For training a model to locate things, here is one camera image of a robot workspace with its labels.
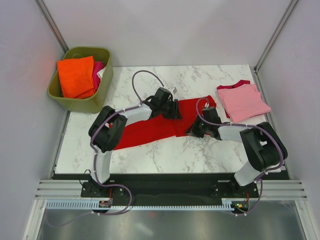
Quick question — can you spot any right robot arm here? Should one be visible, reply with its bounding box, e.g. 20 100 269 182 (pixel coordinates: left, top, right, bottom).
185 107 288 197

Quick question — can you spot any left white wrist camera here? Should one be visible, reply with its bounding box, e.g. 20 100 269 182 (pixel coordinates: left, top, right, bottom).
170 87 177 95

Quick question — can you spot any white garment in bin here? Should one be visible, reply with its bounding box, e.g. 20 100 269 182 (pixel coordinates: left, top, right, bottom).
97 68 106 80

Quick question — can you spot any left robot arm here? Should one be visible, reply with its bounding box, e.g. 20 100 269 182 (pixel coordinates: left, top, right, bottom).
88 87 182 197

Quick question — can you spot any left aluminium frame post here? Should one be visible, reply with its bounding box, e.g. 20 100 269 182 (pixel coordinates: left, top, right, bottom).
34 0 69 53

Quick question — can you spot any magenta t-shirt in bin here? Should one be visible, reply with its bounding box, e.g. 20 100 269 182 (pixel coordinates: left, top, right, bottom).
92 61 105 91

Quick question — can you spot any red t-shirt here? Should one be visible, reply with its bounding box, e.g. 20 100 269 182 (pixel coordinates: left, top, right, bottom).
113 94 217 151

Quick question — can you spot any orange t-shirt in bin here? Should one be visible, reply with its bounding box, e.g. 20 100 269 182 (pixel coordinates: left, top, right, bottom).
57 56 96 99

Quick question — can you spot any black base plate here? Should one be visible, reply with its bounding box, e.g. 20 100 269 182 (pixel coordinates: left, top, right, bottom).
81 173 259 206

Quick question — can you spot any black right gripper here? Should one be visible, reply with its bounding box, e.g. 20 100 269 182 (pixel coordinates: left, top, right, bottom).
184 114 210 138

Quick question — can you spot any aluminium frame post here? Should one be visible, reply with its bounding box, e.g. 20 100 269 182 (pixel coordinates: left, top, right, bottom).
34 0 69 53
253 0 300 75

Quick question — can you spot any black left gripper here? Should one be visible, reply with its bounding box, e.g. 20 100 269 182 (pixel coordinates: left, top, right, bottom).
160 99 182 120

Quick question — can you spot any folded pink t-shirt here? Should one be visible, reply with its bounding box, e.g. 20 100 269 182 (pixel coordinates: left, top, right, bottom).
217 84 271 123

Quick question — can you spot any grey slotted cable duct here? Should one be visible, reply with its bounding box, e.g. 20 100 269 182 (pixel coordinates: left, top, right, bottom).
46 198 251 210

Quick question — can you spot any right aluminium frame post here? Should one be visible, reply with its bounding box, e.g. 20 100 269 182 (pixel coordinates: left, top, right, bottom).
253 0 300 75

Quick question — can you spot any aluminium rail front crossbar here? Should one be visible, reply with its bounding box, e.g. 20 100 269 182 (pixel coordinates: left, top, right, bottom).
35 179 307 201

